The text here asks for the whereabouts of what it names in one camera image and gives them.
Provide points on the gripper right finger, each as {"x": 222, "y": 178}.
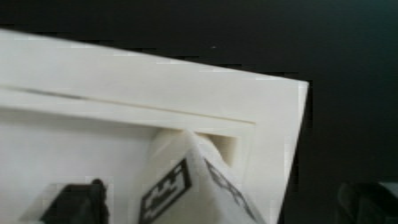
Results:
{"x": 366, "y": 204}

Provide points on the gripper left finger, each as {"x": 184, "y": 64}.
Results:
{"x": 69, "y": 204}

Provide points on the white table leg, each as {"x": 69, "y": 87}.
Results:
{"x": 186, "y": 192}

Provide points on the white square table top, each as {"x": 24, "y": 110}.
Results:
{"x": 65, "y": 149}

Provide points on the white U-shaped fence wall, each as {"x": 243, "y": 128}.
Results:
{"x": 90, "y": 81}

